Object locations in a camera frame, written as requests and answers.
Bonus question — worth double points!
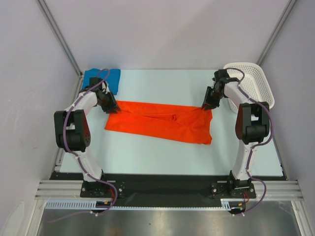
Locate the white plastic basket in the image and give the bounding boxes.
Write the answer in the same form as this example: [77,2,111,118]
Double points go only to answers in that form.
[223,62,275,109]

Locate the right aluminium corner post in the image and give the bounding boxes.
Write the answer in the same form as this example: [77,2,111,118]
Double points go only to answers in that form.
[256,0,298,66]

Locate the orange t shirt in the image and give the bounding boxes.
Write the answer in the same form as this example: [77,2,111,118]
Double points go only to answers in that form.
[105,101,213,145]

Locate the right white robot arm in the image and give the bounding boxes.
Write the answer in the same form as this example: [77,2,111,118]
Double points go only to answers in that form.
[201,78,272,197]

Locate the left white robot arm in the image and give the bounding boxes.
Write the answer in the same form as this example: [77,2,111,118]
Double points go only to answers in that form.
[54,82,120,197]

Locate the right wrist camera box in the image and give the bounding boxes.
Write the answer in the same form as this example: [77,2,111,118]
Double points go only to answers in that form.
[214,69,232,84]

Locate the aluminium corner post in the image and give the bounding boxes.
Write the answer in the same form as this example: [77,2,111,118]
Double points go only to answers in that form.
[256,0,298,66]
[36,0,82,78]

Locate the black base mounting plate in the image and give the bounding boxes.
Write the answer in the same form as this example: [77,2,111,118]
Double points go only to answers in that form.
[49,173,287,208]

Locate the left aluminium corner post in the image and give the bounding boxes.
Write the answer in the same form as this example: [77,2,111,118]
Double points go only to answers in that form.
[36,0,82,78]

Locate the folded blue t shirt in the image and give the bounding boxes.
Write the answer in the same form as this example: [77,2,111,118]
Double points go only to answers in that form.
[82,68,121,95]

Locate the white slotted cable duct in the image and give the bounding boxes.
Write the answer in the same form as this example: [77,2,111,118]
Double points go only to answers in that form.
[45,200,245,211]

